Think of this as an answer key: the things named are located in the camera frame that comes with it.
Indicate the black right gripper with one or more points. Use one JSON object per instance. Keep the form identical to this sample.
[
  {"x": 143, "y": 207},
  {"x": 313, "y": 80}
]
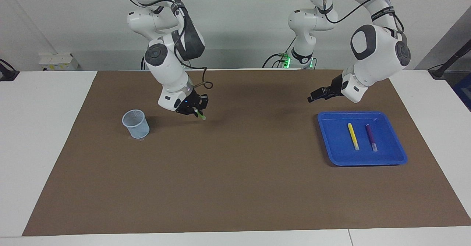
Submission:
[{"x": 189, "y": 104}]

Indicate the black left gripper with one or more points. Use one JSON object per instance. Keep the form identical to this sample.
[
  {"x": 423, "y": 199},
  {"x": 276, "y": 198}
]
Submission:
[{"x": 336, "y": 88}]

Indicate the green pen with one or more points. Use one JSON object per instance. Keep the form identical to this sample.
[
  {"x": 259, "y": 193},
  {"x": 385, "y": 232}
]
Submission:
[{"x": 202, "y": 116}]

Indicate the yellow pen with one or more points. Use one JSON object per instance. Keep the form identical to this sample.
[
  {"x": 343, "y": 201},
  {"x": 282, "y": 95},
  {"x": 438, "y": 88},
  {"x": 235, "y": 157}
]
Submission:
[{"x": 353, "y": 136}]

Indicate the purple pen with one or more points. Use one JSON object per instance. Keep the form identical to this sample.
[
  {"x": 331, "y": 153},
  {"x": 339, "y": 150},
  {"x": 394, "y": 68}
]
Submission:
[{"x": 371, "y": 136}]

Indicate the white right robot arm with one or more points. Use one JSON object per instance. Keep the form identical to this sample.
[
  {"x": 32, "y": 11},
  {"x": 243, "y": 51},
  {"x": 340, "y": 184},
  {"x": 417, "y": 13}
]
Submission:
[{"x": 165, "y": 69}]

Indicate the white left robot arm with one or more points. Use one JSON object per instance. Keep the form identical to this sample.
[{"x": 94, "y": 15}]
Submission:
[{"x": 375, "y": 54}]

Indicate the blue plastic tray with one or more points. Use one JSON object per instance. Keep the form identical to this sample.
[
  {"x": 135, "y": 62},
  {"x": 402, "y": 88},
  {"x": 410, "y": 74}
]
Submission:
[{"x": 338, "y": 150}]

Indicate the pale blue mesh cup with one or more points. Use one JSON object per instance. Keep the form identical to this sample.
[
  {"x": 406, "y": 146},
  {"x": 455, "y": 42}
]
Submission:
[{"x": 137, "y": 126}]

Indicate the brown table mat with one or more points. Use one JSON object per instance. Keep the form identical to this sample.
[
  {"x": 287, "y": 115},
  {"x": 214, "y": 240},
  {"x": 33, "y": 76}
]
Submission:
[{"x": 235, "y": 183}]

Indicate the black stand pole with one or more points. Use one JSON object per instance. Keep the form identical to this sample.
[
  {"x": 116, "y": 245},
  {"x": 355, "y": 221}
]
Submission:
[{"x": 450, "y": 60}]

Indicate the blue crate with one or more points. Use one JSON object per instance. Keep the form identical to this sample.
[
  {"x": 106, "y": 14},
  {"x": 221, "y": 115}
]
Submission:
[{"x": 464, "y": 91}]

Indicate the white power strip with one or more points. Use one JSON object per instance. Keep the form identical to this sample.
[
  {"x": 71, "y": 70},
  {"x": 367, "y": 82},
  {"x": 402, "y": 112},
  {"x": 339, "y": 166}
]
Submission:
[{"x": 59, "y": 62}]

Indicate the black table clamp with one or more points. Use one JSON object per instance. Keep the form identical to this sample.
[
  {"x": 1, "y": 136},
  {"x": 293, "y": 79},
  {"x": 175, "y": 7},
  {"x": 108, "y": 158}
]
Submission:
[{"x": 7, "y": 75}]

